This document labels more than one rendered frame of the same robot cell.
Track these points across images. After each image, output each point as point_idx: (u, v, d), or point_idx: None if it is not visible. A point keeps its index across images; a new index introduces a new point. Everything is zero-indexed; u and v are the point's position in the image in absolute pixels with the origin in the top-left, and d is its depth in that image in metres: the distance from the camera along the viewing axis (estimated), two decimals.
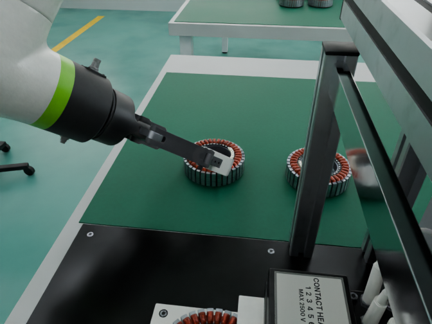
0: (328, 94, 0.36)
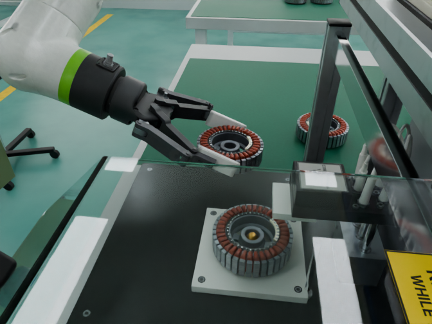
0: (331, 54, 0.53)
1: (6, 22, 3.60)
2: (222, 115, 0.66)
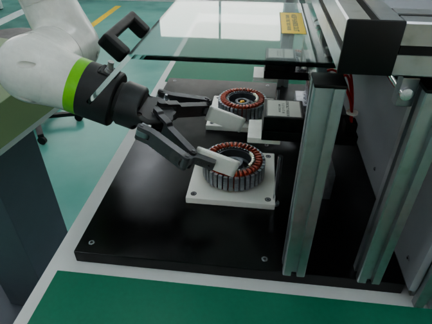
0: None
1: None
2: (220, 109, 0.67)
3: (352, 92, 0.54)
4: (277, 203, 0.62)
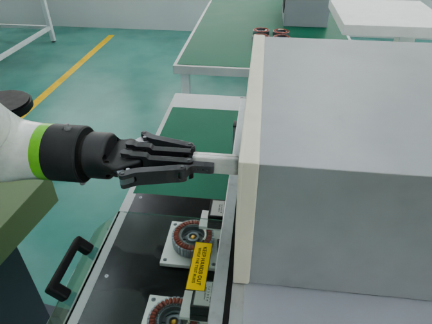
0: None
1: (19, 46, 4.06)
2: (206, 171, 0.58)
3: None
4: None
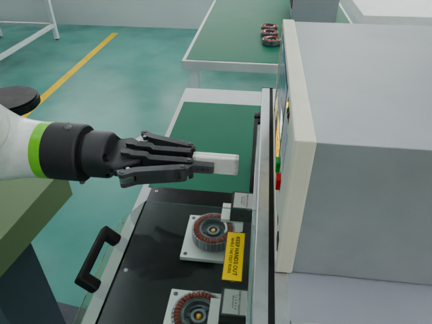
0: (256, 131, 0.97)
1: (23, 44, 4.04)
2: (206, 171, 0.58)
3: None
4: None
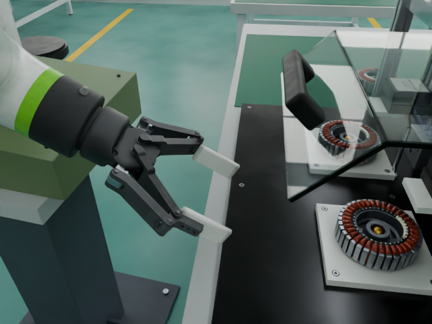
0: (405, 8, 0.73)
1: (36, 15, 3.80)
2: (187, 227, 0.47)
3: None
4: None
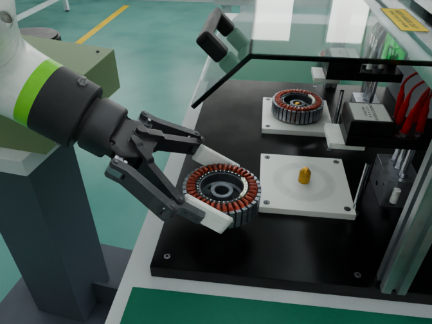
0: None
1: (34, 10, 3.90)
2: (189, 215, 0.48)
3: None
4: (357, 213, 0.58)
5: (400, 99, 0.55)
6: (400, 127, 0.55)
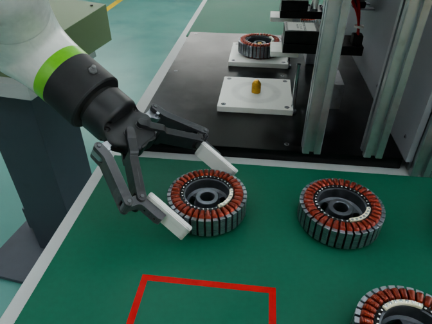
0: None
1: None
2: None
3: (359, 7, 0.65)
4: (294, 110, 0.73)
5: None
6: None
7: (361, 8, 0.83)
